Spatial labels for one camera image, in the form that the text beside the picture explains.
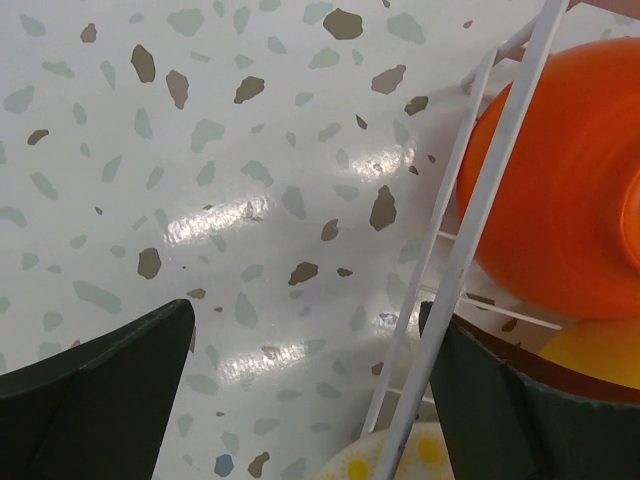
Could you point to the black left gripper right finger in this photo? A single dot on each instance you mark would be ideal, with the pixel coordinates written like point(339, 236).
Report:
point(507, 413)

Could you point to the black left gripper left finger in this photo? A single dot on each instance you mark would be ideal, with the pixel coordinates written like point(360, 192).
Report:
point(98, 410)

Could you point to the yellow orange bowl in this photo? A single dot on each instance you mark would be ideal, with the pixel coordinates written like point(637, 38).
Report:
point(604, 349)

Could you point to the white wire dish rack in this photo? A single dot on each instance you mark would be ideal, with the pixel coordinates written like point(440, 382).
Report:
point(536, 39)

